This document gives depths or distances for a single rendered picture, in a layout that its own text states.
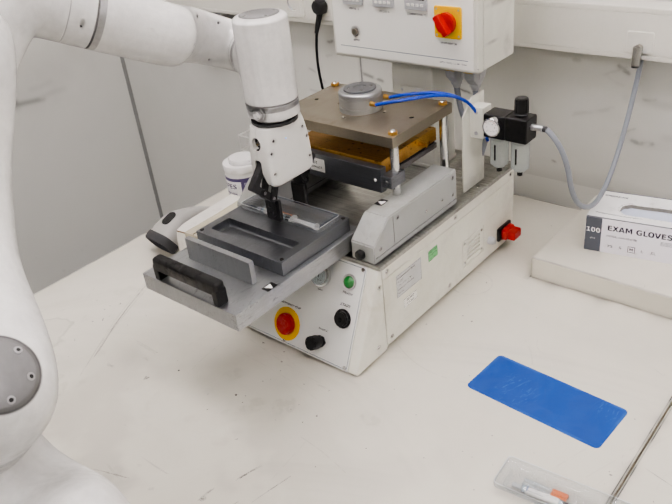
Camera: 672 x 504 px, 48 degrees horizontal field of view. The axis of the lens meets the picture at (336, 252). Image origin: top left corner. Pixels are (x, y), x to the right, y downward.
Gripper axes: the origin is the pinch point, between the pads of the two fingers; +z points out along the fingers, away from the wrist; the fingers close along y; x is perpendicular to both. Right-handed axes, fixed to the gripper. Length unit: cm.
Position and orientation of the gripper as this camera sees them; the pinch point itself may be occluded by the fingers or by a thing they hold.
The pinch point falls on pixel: (287, 202)
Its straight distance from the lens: 127.8
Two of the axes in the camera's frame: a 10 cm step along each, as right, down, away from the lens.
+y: 6.4, -4.5, 6.2
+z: 1.0, 8.5, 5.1
